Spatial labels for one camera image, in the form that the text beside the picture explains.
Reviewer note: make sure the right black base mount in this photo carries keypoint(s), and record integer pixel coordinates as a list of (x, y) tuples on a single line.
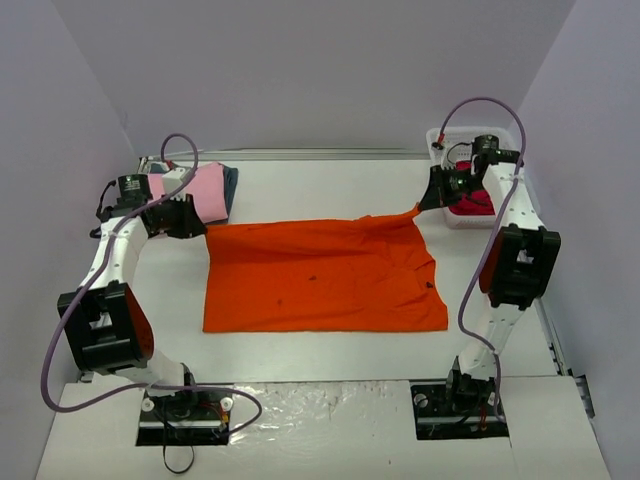
[(443, 414)]

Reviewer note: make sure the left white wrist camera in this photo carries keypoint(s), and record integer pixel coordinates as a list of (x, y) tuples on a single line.
[(175, 182)]

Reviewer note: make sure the orange t shirt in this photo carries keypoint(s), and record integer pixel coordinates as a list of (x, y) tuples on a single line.
[(371, 274)]

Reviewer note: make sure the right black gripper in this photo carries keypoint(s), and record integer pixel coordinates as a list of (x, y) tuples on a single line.
[(442, 189)]

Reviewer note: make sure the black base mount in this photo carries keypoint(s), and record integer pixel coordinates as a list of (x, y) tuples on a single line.
[(443, 414), (185, 419)]

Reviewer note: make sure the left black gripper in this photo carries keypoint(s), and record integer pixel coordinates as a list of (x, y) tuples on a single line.
[(176, 216)]

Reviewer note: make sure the white plastic basket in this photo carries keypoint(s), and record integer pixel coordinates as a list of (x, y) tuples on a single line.
[(465, 224)]

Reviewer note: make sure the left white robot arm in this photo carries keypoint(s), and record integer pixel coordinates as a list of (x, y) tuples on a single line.
[(106, 328)]

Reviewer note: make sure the pink folded t shirt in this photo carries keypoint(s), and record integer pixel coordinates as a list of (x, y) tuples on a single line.
[(156, 185)]

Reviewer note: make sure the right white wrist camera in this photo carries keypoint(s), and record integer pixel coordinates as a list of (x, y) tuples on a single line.
[(438, 144)]

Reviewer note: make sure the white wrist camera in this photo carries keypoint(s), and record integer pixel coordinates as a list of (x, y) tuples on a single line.
[(438, 144), (175, 182)]

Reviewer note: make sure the red t shirt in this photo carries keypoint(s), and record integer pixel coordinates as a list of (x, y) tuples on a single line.
[(475, 203)]

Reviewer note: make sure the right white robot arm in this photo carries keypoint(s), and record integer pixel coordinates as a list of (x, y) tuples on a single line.
[(515, 268)]

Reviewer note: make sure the dark blue folded t shirt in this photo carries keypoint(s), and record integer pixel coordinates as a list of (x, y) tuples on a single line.
[(232, 187)]

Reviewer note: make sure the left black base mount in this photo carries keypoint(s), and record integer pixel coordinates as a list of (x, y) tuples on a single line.
[(185, 419)]

